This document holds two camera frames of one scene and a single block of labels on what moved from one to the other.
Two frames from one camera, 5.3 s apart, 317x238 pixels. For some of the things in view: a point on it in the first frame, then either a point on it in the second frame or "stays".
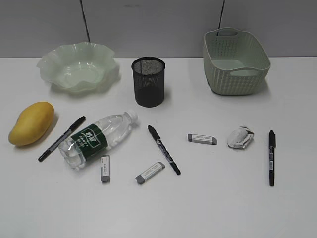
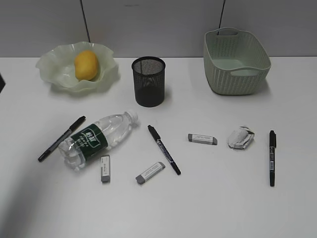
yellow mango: x=34 y=121 → x=86 y=65
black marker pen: x=272 y=145 stays
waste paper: x=239 y=138 stays
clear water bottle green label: x=79 y=149 stays
